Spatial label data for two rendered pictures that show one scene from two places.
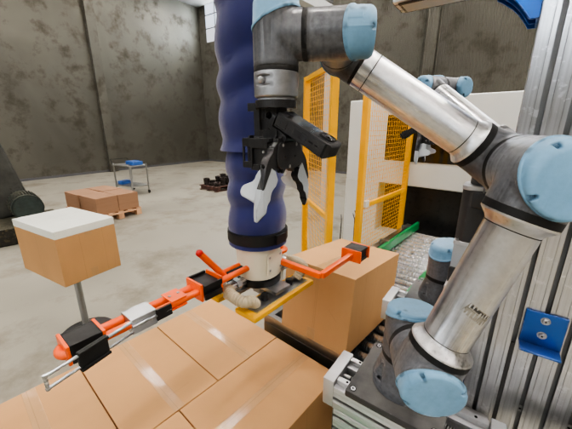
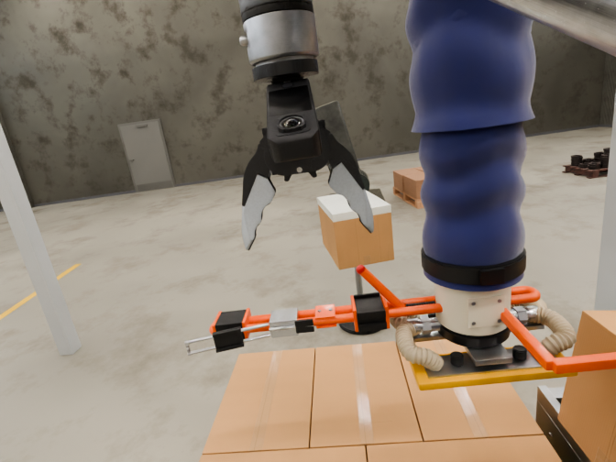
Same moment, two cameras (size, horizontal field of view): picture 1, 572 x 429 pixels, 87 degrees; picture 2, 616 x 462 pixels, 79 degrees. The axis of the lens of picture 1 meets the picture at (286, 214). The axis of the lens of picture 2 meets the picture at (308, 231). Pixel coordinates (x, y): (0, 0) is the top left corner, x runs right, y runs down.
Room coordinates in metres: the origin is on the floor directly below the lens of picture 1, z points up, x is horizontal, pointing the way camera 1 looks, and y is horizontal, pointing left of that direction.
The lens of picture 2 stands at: (0.29, -0.34, 1.67)
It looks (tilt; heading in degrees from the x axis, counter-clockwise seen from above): 17 degrees down; 54
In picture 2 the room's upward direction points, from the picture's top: 8 degrees counter-clockwise
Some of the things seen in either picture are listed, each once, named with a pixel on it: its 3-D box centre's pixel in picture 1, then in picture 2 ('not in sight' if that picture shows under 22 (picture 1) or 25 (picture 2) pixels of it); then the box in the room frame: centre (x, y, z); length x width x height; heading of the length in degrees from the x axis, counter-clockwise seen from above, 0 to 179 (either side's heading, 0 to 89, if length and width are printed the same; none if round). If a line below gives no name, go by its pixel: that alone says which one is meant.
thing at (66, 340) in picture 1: (82, 340); (233, 324); (0.61, 0.49, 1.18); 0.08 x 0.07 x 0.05; 141
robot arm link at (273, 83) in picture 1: (275, 88); (279, 45); (0.55, 0.02, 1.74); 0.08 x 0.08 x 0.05
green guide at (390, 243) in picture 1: (385, 244); not in sight; (2.66, -0.94, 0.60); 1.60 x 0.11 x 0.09; 139
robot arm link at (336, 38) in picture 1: (339, 37); not in sight; (0.55, -0.09, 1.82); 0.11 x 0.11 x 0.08; 80
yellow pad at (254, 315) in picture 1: (277, 291); (488, 360); (1.01, 0.03, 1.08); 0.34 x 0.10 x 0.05; 141
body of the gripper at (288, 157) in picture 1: (272, 136); (292, 122); (0.55, 0.02, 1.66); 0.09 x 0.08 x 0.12; 54
